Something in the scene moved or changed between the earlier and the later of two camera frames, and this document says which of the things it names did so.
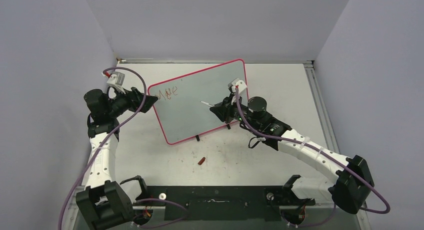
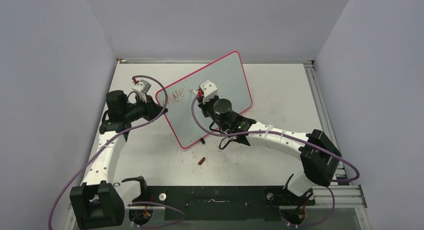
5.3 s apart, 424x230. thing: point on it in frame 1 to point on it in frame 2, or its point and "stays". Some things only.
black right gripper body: [231, 111] to [207, 108]
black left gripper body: [126, 103] to [146, 109]
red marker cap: [201, 161] stays
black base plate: [221, 203] stays
